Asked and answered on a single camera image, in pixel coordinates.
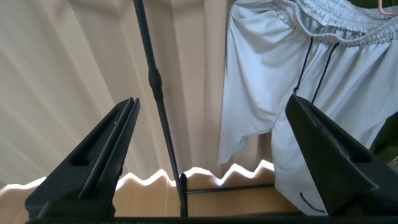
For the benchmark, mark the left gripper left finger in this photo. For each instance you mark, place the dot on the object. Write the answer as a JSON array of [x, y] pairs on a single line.
[[90, 186]]

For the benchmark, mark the black clothes rack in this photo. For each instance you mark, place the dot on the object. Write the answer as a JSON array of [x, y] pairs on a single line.
[[155, 81]]

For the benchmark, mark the beige curtain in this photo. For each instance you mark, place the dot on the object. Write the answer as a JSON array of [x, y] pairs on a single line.
[[77, 62]]

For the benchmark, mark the pink clothes hanger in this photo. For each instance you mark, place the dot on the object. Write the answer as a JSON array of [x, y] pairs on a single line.
[[384, 11]]

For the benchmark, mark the pale grey shorts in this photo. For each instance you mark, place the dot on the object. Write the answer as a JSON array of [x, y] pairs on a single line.
[[264, 77]]

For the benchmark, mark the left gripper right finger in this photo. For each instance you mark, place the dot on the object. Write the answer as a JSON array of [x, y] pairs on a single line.
[[339, 186]]

